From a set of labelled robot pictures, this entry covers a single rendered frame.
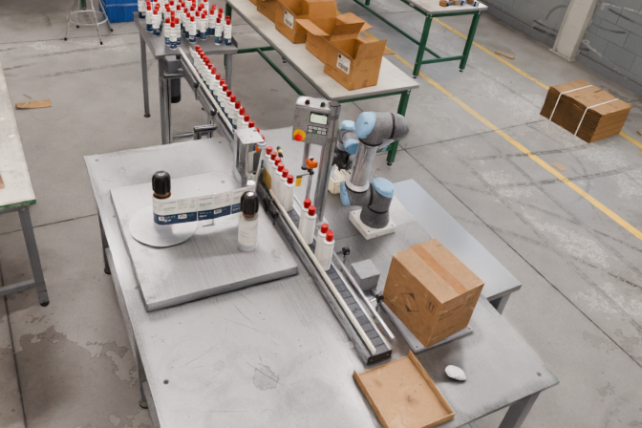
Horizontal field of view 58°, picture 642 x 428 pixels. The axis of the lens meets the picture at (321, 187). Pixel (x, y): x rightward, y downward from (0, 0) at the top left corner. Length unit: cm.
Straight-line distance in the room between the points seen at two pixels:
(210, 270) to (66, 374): 115
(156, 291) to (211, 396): 52
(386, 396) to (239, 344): 60
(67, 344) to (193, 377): 137
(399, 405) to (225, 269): 92
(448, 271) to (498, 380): 47
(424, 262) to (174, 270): 106
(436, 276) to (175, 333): 106
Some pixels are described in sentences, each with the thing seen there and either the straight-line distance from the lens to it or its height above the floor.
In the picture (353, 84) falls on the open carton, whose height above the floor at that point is 83.
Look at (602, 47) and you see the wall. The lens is 810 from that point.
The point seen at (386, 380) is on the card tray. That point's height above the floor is 83.
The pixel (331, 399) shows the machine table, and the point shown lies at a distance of 229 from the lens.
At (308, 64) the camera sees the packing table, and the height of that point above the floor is 78.
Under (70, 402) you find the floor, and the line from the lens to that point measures 334.
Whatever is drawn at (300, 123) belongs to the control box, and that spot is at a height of 139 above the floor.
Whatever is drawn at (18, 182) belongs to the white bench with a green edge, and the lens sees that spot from 335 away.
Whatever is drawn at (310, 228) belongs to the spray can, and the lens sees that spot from 269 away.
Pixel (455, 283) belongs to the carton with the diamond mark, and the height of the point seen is 112.
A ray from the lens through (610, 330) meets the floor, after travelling 429.
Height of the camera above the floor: 272
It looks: 36 degrees down
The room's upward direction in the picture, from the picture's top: 9 degrees clockwise
